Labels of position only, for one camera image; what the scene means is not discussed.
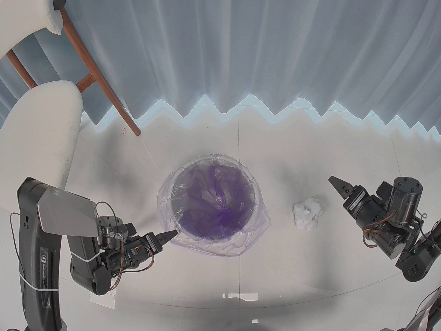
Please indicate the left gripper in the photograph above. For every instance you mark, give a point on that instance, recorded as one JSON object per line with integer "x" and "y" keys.
{"x": 153, "y": 243}

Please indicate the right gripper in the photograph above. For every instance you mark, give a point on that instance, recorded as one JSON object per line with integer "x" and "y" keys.
{"x": 368, "y": 214}

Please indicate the purple plastic bag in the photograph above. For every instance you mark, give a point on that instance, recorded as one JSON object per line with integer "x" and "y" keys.
{"x": 213, "y": 205}

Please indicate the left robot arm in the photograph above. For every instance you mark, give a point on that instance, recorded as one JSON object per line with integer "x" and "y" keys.
{"x": 62, "y": 212}

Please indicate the white trash bin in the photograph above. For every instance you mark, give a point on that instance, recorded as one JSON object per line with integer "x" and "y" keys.
{"x": 174, "y": 198}

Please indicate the crumpled white paper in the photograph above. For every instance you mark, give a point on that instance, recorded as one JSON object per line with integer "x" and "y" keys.
{"x": 306, "y": 212}

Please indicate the white cushioned wooden chair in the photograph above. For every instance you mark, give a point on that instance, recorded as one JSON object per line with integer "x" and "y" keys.
{"x": 41, "y": 133}

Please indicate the pale blue curtain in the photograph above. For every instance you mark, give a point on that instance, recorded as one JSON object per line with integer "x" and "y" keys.
{"x": 258, "y": 40}

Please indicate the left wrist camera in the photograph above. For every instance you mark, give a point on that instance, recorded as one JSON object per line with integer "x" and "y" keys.
{"x": 128, "y": 230}

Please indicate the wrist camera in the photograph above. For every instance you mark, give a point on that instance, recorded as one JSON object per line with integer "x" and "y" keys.
{"x": 128, "y": 230}
{"x": 385, "y": 191}

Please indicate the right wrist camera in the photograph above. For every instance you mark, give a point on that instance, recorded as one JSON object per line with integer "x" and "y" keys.
{"x": 385, "y": 191}

